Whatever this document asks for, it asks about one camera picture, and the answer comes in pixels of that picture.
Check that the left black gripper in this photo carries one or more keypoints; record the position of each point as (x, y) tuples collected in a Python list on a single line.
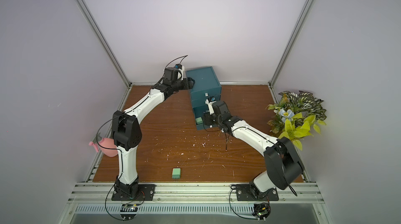
[(188, 86)]

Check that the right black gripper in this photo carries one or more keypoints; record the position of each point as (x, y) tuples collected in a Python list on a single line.
[(206, 120)]

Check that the teal drawer cabinet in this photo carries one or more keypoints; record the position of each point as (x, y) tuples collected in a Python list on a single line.
[(206, 85)]

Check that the green plug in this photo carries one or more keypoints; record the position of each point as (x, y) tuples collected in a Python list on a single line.
[(176, 173), (199, 121)]

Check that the green plug bottom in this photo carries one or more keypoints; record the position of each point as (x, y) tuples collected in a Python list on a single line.
[(176, 173)]

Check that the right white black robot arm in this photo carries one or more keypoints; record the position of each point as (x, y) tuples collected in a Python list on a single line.
[(282, 162)]

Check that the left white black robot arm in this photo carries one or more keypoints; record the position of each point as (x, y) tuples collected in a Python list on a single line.
[(126, 130)]

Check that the artificial potted plant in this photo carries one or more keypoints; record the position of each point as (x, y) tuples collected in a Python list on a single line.
[(297, 115)]

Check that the right circuit board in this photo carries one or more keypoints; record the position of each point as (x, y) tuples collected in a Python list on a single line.
[(261, 211)]

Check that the circuit board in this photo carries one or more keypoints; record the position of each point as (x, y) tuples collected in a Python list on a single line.
[(261, 211), (128, 212)]

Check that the pink watering can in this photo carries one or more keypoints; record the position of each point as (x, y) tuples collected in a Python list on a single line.
[(105, 145)]

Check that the left circuit board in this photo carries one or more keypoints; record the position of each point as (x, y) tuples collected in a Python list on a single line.
[(128, 212)]

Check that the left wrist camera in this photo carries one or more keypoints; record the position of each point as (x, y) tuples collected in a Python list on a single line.
[(180, 70)]

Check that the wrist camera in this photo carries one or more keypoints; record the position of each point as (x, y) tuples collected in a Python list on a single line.
[(180, 70), (210, 101)]

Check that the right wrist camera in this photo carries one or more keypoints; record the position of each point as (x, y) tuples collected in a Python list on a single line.
[(210, 101)]

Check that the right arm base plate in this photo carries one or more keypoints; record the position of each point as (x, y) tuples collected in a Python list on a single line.
[(249, 193)]

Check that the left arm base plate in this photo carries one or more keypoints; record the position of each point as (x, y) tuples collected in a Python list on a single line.
[(145, 192)]

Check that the aluminium front rail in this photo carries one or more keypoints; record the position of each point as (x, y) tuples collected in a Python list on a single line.
[(196, 192)]

